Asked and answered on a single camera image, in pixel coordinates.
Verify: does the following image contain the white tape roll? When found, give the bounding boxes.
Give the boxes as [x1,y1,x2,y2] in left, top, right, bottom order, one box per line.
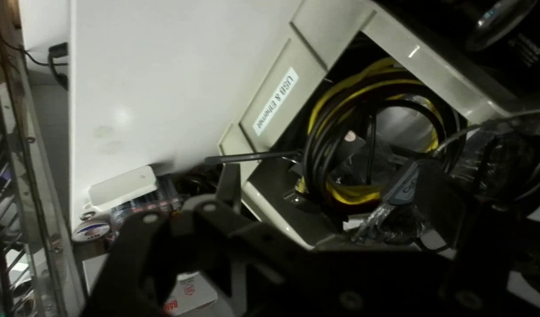
[71,220,110,243]

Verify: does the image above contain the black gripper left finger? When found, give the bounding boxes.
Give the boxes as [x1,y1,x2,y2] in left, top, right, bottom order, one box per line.
[80,197,245,317]

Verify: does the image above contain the yellow black cable bundle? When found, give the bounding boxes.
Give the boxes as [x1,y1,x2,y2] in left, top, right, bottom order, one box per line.
[293,56,465,209]

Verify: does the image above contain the black cable charger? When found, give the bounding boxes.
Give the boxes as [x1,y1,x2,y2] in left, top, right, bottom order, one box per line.
[203,107,540,260]

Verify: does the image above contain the beige cable bin upper shelf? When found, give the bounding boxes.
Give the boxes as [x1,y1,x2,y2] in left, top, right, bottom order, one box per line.
[215,0,516,251]

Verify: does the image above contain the white metal shelf unit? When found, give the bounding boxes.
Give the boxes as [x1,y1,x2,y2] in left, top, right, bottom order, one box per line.
[15,0,305,230]

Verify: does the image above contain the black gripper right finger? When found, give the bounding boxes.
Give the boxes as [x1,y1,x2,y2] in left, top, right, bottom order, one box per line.
[432,128,540,317]

